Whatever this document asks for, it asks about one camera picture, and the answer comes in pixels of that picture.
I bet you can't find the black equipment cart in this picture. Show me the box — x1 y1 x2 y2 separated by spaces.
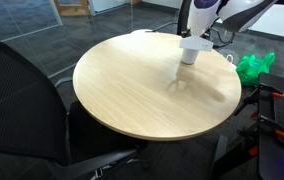
211 72 284 180

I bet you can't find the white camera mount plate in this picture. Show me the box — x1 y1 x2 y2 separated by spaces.
178 35 215 53

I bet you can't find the white cup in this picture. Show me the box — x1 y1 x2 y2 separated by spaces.
181 46 200 66

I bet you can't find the black mesh office chair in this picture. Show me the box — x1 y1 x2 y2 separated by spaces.
0 38 150 180

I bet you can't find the green plastic bag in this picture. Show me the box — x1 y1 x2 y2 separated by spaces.
235 52 277 88

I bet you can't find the wooden shelf unit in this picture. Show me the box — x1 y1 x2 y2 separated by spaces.
53 0 93 17

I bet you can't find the black clamp orange handle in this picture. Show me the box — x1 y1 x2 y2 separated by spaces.
234 83 284 117
237 114 284 140

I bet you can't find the white plastic bag handle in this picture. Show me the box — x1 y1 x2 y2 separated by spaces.
219 48 238 66

